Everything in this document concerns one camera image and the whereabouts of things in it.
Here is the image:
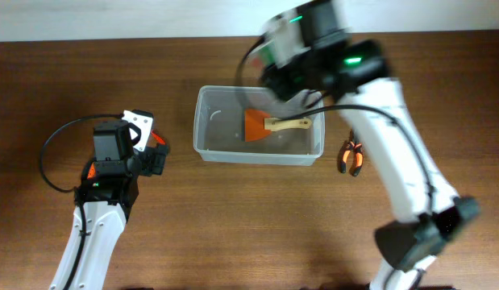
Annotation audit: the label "small orange-handled cutters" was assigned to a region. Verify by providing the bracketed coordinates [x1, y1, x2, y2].
[151, 130, 166, 145]

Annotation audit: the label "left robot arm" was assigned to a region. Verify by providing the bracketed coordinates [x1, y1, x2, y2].
[49, 120, 168, 289]

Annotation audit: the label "right black cable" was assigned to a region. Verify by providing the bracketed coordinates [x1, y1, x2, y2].
[234, 34, 435, 202]

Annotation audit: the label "orange black long-nose pliers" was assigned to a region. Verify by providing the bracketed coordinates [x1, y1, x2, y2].
[338, 130, 364, 177]

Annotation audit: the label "orange scraper wooden handle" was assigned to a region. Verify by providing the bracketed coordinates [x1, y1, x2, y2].
[244, 109, 313, 142]

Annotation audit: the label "orange perforated cylinder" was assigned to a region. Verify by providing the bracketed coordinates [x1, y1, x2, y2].
[86, 163, 96, 180]

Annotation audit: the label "clear plastic container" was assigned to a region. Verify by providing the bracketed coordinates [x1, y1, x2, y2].
[193, 85, 325, 166]

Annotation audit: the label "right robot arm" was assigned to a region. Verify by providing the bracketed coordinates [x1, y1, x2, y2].
[252, 1, 480, 290]

